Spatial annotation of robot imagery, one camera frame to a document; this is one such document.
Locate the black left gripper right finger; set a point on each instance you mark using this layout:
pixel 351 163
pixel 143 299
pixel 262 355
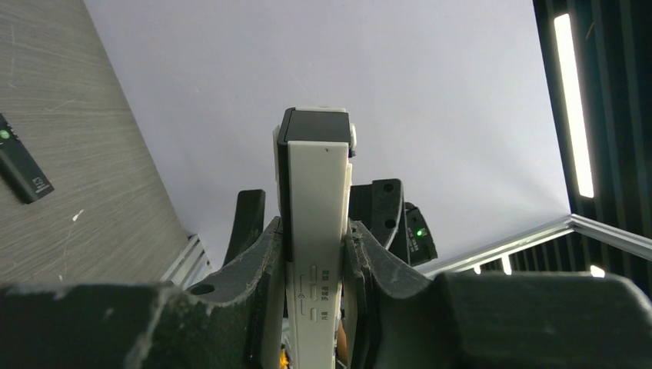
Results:
pixel 395 317

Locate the black remote control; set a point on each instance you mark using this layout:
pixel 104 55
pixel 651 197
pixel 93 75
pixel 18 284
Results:
pixel 19 169

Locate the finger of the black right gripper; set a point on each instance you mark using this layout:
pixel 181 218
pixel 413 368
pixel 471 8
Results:
pixel 380 207
pixel 248 222

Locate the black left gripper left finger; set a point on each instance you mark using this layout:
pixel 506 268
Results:
pixel 231 319

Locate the white rectangular thermometer device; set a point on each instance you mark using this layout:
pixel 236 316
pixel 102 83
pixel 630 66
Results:
pixel 313 152

